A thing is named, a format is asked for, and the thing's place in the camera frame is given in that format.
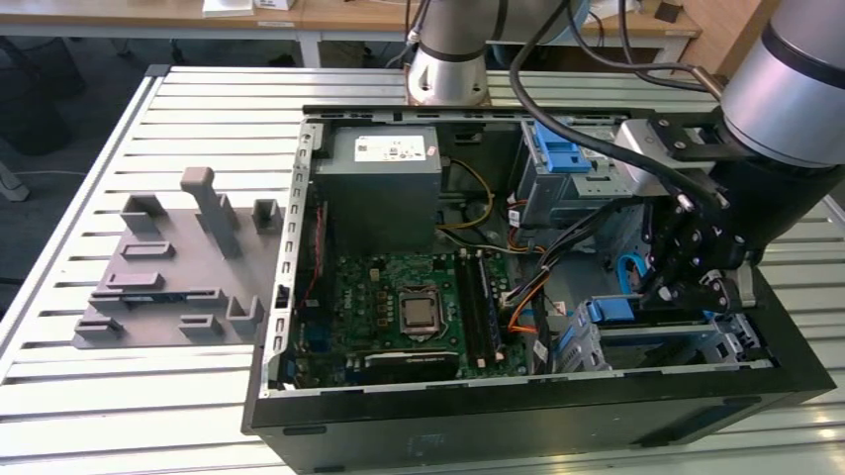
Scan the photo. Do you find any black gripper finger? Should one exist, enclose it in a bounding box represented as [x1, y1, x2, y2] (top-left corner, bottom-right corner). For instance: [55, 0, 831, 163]
[658, 223, 747, 312]
[637, 196, 706, 312]

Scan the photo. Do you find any blue data wire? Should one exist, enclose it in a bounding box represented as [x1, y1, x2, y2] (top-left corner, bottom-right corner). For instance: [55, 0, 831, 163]
[617, 251, 654, 299]

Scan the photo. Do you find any hard disk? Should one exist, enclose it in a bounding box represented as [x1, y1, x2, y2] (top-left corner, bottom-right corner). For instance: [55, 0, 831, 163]
[589, 295, 718, 331]

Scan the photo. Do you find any metal disk bay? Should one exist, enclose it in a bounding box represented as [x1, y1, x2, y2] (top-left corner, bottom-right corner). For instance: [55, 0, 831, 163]
[558, 293, 754, 373]

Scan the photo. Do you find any grey metal drive cage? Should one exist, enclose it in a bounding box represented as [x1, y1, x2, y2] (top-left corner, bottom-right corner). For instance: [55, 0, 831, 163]
[516, 118, 667, 230]

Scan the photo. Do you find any blue plastic drive latch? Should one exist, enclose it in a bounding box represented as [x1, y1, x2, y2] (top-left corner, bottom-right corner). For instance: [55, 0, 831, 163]
[534, 121, 594, 174]

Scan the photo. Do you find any black RAM slot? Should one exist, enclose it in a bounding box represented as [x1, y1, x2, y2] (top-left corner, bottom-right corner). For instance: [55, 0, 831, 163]
[456, 249, 483, 368]

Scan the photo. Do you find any silver CPU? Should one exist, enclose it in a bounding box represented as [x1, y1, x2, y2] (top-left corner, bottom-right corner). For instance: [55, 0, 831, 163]
[402, 298, 438, 333]

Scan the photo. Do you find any black CPU socket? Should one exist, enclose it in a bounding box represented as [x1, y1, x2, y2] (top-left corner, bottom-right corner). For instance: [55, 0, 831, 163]
[394, 283, 448, 343]

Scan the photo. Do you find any grey power supply unit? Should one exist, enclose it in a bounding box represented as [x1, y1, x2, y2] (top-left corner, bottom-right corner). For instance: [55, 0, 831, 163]
[310, 124, 442, 253]

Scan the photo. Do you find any green motherboard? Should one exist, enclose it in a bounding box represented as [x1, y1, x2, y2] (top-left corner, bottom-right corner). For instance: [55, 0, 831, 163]
[280, 249, 530, 390]

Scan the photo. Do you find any black graphics card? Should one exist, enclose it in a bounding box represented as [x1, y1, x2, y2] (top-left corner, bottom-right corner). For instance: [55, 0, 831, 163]
[360, 347, 462, 383]

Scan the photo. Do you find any black PC case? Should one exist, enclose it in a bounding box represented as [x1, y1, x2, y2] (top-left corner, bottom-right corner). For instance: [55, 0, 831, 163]
[240, 103, 837, 474]

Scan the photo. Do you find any grey parts rack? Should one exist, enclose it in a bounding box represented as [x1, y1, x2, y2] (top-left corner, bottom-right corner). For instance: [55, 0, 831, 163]
[69, 165, 289, 350]

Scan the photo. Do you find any wooden desk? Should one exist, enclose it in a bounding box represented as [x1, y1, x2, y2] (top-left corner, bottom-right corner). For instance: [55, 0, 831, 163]
[0, 0, 702, 68]

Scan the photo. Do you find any black office chair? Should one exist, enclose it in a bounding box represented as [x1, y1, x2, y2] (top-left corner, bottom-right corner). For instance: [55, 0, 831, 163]
[0, 34, 87, 157]

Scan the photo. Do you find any white desk leg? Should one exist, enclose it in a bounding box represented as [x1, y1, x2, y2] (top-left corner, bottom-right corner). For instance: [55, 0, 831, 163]
[0, 160, 29, 203]

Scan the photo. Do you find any black camera silver bracket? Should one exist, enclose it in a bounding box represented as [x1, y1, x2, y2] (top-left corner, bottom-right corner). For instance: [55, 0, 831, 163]
[699, 269, 759, 314]

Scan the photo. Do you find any black wire bundle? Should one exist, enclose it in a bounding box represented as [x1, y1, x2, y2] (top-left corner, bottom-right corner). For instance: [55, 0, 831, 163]
[511, 195, 653, 311]

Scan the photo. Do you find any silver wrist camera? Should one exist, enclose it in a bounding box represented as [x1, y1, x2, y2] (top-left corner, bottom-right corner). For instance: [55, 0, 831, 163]
[617, 118, 718, 192]

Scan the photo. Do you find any yellow wire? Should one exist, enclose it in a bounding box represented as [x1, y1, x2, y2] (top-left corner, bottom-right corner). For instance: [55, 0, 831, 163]
[435, 156, 496, 232]

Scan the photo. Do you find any orange flat wire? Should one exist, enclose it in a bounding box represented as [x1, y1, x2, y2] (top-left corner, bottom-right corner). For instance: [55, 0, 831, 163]
[506, 289, 550, 342]

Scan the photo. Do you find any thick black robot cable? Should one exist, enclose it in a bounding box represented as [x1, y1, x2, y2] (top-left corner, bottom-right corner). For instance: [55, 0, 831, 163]
[508, 0, 731, 209]

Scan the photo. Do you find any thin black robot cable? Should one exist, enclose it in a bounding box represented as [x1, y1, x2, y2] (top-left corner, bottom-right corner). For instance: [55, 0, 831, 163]
[617, 0, 725, 93]

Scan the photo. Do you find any red twisted wire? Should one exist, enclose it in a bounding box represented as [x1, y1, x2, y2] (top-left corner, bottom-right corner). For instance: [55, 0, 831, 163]
[295, 201, 330, 313]

